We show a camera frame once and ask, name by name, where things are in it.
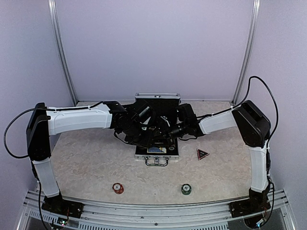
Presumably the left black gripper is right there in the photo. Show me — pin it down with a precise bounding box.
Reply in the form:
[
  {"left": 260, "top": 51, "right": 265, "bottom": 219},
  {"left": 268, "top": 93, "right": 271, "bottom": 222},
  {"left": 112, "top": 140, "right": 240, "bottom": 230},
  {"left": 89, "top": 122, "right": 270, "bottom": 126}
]
[{"left": 120, "top": 121, "right": 154, "bottom": 149}]

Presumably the black triangular button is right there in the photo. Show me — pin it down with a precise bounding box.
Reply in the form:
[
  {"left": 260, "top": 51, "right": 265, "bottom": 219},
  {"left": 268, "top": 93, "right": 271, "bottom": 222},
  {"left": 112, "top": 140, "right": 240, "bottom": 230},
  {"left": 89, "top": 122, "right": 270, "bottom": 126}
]
[{"left": 197, "top": 149, "right": 210, "bottom": 161}]

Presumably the blue playing card deck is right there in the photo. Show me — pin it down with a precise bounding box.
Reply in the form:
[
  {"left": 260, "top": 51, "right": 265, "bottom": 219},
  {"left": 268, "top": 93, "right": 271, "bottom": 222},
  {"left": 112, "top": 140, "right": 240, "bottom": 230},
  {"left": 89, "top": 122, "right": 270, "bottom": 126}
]
[{"left": 147, "top": 147, "right": 166, "bottom": 154}]

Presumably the aluminium poker case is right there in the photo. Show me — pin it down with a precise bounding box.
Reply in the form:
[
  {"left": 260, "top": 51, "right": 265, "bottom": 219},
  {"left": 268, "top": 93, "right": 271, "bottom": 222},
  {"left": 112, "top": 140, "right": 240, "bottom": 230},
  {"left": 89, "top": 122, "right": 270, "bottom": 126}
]
[{"left": 135, "top": 93, "right": 180, "bottom": 167}]

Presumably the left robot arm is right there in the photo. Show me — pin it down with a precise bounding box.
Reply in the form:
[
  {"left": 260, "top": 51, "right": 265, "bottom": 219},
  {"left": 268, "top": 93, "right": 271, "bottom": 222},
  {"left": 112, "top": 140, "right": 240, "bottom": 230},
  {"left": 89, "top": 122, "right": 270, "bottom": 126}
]
[{"left": 8, "top": 100, "right": 156, "bottom": 213}]

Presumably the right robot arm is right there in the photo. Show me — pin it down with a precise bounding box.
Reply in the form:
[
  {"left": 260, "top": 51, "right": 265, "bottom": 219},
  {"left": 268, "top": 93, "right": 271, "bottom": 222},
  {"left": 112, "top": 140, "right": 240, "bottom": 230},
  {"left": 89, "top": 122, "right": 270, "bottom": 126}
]
[{"left": 168, "top": 97, "right": 277, "bottom": 213}]

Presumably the right poker chip row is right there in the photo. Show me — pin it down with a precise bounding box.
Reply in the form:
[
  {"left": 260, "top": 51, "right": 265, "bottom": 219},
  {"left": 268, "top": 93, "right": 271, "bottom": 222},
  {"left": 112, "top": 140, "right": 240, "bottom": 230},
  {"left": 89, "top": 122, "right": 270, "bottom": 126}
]
[{"left": 168, "top": 142, "right": 176, "bottom": 151}]

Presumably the green poker chip stack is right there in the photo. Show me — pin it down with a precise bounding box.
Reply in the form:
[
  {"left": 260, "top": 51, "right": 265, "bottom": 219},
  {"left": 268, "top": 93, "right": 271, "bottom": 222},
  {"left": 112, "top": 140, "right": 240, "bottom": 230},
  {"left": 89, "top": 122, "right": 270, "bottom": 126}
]
[{"left": 181, "top": 184, "right": 192, "bottom": 196}]

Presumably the red poker chip stack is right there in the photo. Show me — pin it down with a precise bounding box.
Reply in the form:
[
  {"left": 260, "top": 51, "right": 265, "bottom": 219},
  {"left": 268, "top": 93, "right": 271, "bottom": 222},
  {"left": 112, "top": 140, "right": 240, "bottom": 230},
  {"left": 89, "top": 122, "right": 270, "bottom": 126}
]
[{"left": 112, "top": 183, "right": 124, "bottom": 195}]

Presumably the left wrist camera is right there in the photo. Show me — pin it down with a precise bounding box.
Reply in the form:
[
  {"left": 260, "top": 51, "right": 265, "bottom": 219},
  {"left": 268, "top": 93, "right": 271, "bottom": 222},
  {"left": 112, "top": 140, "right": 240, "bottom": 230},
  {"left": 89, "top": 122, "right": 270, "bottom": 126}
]
[{"left": 126, "top": 99, "right": 154, "bottom": 123}]

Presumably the right aluminium frame post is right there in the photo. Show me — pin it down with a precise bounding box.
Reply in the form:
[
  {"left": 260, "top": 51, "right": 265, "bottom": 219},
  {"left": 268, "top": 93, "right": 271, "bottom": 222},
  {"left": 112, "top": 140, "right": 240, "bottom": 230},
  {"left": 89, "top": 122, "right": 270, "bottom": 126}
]
[{"left": 231, "top": 0, "right": 261, "bottom": 104}]

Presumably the aluminium frame post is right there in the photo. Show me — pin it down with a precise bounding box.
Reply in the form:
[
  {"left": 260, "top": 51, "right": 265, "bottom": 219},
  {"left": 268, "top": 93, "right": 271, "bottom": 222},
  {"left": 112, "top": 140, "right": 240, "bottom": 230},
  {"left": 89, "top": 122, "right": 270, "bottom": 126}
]
[
  {"left": 231, "top": 0, "right": 261, "bottom": 104},
  {"left": 48, "top": 0, "right": 78, "bottom": 105}
]

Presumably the front aluminium rail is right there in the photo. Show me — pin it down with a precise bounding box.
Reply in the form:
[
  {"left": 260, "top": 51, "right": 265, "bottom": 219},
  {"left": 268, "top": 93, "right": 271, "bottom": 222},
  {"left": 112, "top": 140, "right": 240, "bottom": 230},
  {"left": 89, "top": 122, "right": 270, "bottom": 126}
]
[{"left": 24, "top": 189, "right": 288, "bottom": 230}]

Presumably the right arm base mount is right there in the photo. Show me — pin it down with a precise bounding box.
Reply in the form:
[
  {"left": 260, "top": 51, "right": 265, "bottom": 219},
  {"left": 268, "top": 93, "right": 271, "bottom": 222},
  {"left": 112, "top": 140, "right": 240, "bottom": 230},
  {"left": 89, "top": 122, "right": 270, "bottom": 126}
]
[{"left": 229, "top": 188, "right": 271, "bottom": 218}]

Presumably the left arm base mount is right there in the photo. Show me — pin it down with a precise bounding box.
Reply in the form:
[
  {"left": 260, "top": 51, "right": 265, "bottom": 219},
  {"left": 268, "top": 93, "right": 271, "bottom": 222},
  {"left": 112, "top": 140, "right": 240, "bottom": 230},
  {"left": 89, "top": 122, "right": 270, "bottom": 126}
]
[{"left": 42, "top": 194, "right": 84, "bottom": 219}]

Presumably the left aluminium frame post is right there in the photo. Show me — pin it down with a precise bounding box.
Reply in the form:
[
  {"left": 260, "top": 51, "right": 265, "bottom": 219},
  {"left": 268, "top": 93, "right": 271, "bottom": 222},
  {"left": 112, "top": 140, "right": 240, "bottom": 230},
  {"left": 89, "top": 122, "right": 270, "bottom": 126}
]
[{"left": 48, "top": 0, "right": 78, "bottom": 105}]

